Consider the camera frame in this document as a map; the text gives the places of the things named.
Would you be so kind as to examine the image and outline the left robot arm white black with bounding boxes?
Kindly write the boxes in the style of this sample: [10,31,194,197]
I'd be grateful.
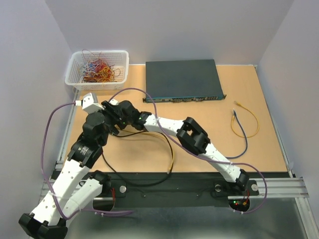
[18,112,111,239]

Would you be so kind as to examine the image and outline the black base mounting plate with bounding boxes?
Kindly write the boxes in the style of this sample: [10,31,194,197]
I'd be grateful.
[51,171,294,209]

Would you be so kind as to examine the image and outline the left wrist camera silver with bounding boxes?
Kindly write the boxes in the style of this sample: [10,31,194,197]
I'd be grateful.
[82,93,104,114]

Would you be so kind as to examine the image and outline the white perforated plastic basket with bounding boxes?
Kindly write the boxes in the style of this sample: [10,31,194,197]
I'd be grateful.
[64,49,129,91]

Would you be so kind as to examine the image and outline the large blue rack network switch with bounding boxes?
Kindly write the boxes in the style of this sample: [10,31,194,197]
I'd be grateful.
[143,59,226,103]

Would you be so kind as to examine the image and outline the yellow ethernet cable long loop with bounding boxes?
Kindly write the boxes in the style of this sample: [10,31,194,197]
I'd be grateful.
[230,101,260,138]

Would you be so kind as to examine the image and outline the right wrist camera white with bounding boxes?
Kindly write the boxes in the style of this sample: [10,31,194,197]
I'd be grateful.
[109,99,119,105]

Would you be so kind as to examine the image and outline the aluminium rail frame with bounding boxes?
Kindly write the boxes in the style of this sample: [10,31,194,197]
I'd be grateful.
[31,65,317,239]

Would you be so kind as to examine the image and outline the tangled colourful wires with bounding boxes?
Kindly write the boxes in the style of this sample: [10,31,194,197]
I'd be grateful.
[72,48,122,101]

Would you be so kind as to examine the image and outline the black ethernet cable teal plug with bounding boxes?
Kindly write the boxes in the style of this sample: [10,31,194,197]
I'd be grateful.
[101,130,175,187]

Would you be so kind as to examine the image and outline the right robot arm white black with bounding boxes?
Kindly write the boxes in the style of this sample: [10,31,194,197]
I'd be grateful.
[101,101,249,194]

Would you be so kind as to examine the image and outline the blue ethernet cable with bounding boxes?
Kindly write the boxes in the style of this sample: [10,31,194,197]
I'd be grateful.
[225,108,248,159]

